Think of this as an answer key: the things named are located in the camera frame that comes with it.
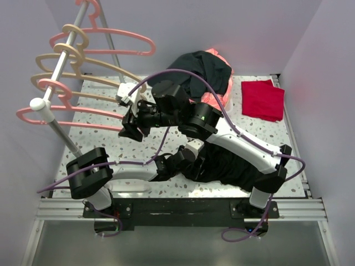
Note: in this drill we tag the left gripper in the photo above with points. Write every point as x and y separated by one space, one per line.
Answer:
193 171

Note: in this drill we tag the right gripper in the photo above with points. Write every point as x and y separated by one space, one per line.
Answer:
130 130

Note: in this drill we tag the black shorts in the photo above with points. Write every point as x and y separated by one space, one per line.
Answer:
217 164

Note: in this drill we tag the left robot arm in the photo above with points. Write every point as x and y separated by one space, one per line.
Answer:
89 173

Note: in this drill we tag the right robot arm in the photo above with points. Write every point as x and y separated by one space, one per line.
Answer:
204 122

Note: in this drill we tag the upper beige hanger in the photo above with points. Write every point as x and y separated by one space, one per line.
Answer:
79 54

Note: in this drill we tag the white plastic basket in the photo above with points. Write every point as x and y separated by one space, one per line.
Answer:
229 103

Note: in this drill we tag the pink garment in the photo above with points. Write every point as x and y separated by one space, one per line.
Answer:
208 97

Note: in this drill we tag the red folded cloth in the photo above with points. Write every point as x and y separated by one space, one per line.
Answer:
260 99

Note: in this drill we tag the dark teal garment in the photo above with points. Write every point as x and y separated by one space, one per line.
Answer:
204 64

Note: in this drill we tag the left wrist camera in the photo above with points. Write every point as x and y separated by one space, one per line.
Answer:
195 146

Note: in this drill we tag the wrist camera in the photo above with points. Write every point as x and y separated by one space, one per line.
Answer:
124 99
195 146

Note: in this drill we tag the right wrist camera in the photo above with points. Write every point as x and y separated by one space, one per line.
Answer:
124 99

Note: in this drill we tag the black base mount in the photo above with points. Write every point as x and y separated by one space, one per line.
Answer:
128 213

